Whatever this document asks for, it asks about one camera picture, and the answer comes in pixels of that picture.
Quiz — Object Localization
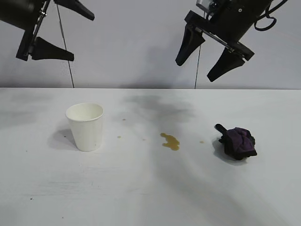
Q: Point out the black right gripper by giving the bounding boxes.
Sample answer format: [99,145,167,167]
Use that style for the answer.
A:
[175,0,273,83]

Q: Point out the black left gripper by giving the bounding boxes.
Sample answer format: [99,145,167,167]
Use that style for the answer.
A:
[0,0,95,63]

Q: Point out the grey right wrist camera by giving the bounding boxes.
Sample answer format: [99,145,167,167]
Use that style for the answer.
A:
[196,0,218,13]

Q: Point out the brown liquid puddle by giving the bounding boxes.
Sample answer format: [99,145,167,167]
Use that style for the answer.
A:
[160,132,181,151]

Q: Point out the purple and black cloth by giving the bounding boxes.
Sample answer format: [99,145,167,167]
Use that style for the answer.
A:
[214,123,258,161]

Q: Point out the white paper cup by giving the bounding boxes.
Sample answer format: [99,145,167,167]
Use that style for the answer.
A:
[65,102,104,152]

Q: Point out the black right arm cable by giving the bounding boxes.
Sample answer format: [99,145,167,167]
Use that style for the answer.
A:
[254,0,289,32]

